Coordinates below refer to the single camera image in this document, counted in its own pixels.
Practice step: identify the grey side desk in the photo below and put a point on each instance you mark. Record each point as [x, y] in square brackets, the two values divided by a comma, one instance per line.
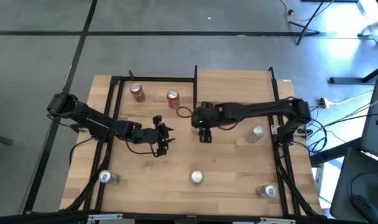
[347, 180]

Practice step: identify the white power strip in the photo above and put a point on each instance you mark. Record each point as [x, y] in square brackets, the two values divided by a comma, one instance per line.
[323, 102]

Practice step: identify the grey chair foot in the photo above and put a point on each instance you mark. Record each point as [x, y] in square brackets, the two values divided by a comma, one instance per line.
[1, 139]

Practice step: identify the dark grey monitor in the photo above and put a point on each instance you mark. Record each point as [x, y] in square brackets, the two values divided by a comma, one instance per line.
[375, 130]

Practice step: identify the blue silver Red Bull can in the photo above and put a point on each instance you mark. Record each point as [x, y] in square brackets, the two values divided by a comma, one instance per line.
[269, 191]
[105, 176]

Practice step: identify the black aluminium table frame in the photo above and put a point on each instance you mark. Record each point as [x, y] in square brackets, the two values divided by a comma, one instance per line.
[158, 79]

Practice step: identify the red Fanta can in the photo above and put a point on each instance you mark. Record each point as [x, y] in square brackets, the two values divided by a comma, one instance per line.
[173, 100]
[138, 93]

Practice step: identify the person's shoe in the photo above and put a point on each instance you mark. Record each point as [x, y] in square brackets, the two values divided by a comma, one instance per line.
[370, 29]

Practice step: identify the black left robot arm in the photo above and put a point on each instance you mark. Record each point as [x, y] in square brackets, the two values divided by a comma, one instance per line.
[92, 119]

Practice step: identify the black tripod stand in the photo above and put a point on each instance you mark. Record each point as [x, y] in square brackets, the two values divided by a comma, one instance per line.
[304, 28]

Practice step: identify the wooden shelf with black posts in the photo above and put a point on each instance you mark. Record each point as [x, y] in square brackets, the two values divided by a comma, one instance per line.
[235, 87]

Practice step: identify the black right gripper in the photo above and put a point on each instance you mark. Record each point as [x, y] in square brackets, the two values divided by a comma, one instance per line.
[207, 118]

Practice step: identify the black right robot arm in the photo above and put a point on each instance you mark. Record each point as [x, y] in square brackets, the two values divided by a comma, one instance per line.
[260, 109]

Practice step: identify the silver frame bracket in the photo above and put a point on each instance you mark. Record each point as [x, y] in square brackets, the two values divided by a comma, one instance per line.
[277, 221]
[105, 216]

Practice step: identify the black computer mouse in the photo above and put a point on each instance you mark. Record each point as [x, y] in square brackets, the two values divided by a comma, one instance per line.
[364, 207]

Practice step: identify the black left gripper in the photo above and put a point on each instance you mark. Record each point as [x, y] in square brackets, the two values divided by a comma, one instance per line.
[148, 135]

